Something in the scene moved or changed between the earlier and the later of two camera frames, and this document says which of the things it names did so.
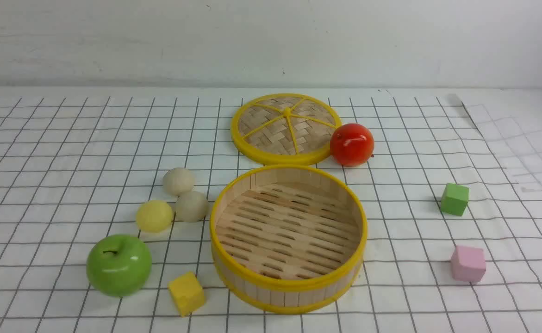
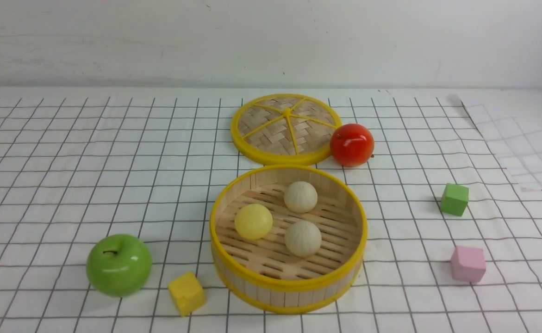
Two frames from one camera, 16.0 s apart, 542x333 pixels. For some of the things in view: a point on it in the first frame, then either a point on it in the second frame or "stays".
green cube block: x=454 y=199 stays
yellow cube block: x=187 y=293 stays
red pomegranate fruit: x=351 y=145 stays
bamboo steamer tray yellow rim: x=288 y=239 stays
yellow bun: x=154 y=216 -> x=253 y=221
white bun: x=191 y=206 -> x=302 y=238
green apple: x=118 y=265 stays
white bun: x=178 y=181 -> x=301 y=196
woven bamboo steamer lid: x=284 y=129 stays
